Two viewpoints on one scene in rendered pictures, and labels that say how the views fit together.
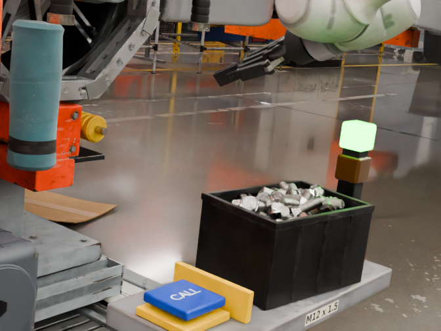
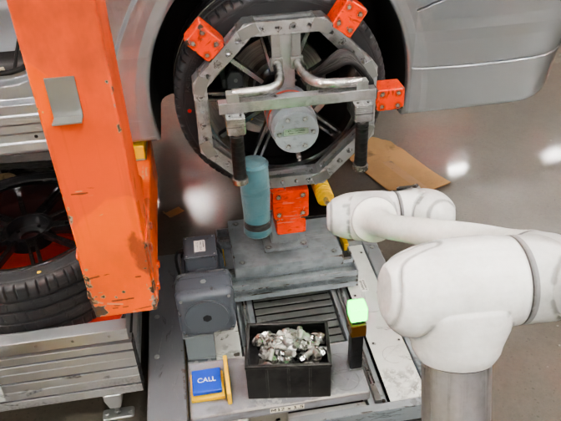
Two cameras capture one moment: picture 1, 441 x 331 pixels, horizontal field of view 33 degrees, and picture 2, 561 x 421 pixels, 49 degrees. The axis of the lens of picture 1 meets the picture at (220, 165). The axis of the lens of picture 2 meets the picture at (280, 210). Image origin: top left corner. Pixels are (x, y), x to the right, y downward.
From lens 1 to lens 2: 1.19 m
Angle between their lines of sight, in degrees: 46
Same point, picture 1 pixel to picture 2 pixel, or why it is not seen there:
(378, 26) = not seen: hidden behind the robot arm
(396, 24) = not seen: hidden behind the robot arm
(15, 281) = (214, 307)
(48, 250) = (305, 255)
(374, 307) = not seen: outside the picture
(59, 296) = (306, 283)
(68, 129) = (298, 202)
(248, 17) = (500, 98)
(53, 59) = (256, 185)
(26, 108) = (245, 208)
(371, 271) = (351, 388)
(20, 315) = (220, 322)
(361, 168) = (354, 331)
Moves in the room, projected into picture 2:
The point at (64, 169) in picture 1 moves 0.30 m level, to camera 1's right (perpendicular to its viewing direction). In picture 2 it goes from (298, 223) to (371, 261)
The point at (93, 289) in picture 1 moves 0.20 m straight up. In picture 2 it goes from (333, 281) to (334, 239)
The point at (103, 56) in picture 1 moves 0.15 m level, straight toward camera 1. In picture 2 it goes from (333, 152) to (309, 174)
